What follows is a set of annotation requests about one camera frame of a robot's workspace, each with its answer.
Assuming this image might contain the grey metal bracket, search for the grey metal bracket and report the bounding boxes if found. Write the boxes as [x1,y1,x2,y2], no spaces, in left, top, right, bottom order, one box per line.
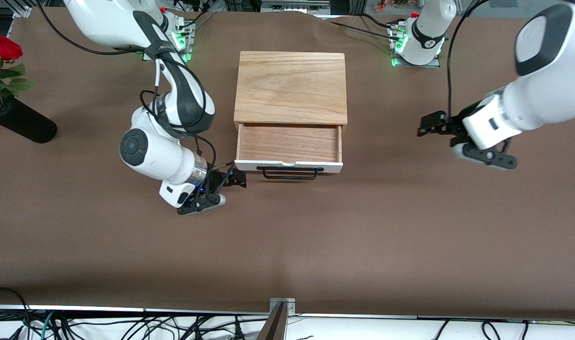
[269,297,296,315]

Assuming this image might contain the dark aluminium profile beam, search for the dark aluminium profile beam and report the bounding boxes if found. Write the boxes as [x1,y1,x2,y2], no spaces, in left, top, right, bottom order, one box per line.
[257,302,288,340]

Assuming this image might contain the wooden drawer with white front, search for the wooden drawer with white front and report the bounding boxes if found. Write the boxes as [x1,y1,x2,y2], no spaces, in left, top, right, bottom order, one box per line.
[234,123,344,173]

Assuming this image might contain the teal cable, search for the teal cable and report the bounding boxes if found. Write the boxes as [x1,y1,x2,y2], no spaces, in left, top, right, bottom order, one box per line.
[39,312,55,340]

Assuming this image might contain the aluminium table edge rail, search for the aluminium table edge rail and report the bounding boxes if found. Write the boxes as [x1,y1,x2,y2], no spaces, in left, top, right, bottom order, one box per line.
[0,304,575,323]

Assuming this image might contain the short black table cable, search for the short black table cable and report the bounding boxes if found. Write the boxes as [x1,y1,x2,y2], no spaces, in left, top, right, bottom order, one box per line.
[361,13,401,30]

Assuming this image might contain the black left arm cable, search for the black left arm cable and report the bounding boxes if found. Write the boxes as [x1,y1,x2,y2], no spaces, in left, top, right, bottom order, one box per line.
[447,0,486,119]

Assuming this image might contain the black metal drawer handle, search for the black metal drawer handle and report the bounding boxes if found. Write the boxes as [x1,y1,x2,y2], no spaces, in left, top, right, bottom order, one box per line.
[256,166,325,180]

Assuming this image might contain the black looped cable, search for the black looped cable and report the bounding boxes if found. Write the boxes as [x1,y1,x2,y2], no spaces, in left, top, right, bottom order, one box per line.
[0,287,32,326]

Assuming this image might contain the long black table cable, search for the long black table cable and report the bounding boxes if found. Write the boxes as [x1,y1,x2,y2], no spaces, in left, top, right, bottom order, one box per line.
[316,19,401,41]

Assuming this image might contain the brown table mat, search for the brown table mat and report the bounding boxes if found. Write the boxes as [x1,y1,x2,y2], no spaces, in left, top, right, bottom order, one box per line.
[0,7,575,319]

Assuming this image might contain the wooden drawer cabinet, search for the wooden drawer cabinet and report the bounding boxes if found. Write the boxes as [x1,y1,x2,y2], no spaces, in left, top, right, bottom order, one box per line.
[233,51,348,130]

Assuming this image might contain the grey electronics box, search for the grey electronics box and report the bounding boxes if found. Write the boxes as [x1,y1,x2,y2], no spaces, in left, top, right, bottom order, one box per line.
[261,0,331,14]

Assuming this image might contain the red rose with green leaves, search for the red rose with green leaves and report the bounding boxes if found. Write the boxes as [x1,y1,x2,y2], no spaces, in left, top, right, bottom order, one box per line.
[0,35,37,111]

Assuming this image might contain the tangled black cables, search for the tangled black cables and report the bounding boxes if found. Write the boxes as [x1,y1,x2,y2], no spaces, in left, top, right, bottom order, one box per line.
[51,314,264,340]

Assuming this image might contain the aluminium frame profile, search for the aluminium frame profile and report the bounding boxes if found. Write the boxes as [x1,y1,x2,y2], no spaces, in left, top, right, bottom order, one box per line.
[11,0,34,19]

